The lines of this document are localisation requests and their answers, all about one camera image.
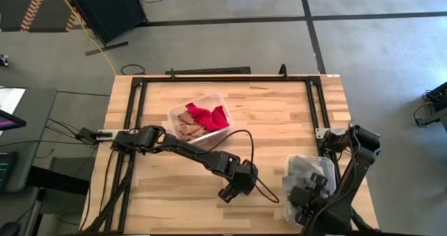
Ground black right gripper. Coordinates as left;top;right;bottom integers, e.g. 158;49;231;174
288;172;330;227

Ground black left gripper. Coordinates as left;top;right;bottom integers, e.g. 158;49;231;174
218;155;260;204

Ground gray smooth towel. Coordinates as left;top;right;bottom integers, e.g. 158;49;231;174
286;155;336;198

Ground orange towel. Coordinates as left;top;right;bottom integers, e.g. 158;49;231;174
178;122;210;142

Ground red towel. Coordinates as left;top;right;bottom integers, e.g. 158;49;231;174
184;102;230;133

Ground clear plastic bin white label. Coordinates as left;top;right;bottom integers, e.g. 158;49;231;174
168;92;235;147

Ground gray desk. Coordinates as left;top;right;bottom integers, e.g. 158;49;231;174
0;86;59;194

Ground black divider panel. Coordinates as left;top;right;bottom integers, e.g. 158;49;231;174
62;0;148;57

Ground small dark screen device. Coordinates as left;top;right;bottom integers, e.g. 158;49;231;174
0;151;19;191

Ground dark tilted monitor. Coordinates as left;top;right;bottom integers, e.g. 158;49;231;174
0;109;28;132

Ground white paper sheet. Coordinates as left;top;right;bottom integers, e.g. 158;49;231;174
0;87;27;115

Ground dark rug orange stripes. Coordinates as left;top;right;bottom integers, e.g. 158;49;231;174
0;0;85;34

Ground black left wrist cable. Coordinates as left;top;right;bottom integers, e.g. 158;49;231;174
209;128;281;205

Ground black metal table frame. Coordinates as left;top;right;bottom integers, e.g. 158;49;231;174
79;74;380;236

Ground black equipment with cables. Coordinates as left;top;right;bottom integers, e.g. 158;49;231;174
413;81;447;128

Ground black floor cable loop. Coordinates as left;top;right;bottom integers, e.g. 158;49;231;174
119;64;147;76

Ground yellow cable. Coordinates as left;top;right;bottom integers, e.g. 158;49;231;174
52;0;118;77

